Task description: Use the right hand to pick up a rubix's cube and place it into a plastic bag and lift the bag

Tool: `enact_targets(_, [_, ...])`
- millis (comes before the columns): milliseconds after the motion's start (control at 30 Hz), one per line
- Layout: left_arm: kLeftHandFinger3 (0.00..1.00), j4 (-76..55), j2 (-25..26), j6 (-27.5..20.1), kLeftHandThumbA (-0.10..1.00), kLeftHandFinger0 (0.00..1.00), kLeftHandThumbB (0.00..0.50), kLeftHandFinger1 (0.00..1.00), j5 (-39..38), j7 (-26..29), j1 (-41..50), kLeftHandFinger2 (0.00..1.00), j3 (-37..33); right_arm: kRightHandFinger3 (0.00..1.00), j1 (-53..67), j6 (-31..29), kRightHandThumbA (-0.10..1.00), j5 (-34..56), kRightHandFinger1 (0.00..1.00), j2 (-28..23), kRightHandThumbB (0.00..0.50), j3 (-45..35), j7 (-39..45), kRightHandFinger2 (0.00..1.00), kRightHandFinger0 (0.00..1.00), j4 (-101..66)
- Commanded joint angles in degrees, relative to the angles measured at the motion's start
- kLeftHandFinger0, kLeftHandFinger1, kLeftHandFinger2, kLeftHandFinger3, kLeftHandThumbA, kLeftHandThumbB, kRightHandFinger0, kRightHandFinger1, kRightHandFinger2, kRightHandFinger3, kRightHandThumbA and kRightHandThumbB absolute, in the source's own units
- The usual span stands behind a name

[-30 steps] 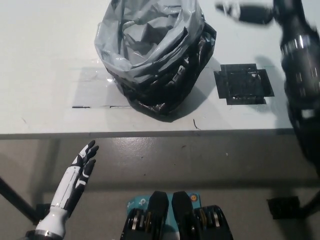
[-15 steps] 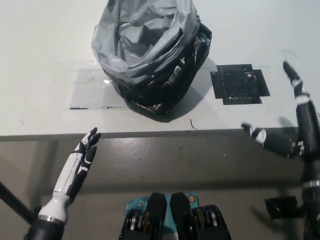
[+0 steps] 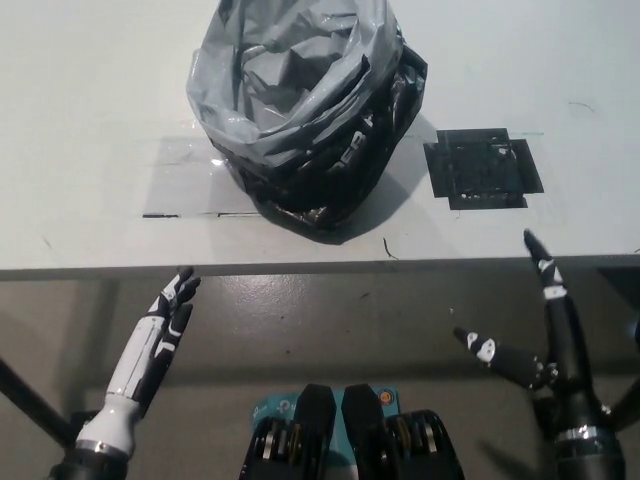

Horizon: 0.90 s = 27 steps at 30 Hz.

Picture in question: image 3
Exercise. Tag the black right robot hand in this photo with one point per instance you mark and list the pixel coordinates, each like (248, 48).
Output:
(572, 390)

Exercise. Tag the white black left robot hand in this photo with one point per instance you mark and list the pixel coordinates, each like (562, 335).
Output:
(145, 355)

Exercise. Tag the grey black plastic bag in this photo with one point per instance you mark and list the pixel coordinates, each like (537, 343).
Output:
(225, 100)

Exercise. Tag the black table leg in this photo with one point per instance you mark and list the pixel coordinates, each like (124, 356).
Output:
(627, 400)
(30, 395)

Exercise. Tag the short black tape strip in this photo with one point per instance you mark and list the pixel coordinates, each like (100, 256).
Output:
(160, 216)

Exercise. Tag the robot torso black blocks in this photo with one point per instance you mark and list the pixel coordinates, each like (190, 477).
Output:
(315, 415)

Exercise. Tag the clear tape patch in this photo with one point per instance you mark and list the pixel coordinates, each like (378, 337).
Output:
(180, 175)

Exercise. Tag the black tape square marker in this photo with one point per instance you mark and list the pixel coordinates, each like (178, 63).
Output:
(480, 170)

